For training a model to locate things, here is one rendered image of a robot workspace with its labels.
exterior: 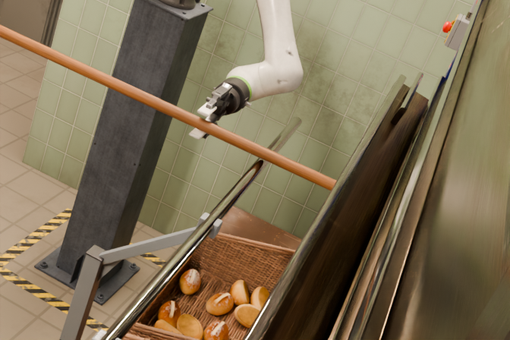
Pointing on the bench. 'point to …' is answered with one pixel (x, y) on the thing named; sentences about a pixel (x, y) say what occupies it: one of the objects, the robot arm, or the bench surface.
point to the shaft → (168, 108)
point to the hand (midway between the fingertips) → (202, 121)
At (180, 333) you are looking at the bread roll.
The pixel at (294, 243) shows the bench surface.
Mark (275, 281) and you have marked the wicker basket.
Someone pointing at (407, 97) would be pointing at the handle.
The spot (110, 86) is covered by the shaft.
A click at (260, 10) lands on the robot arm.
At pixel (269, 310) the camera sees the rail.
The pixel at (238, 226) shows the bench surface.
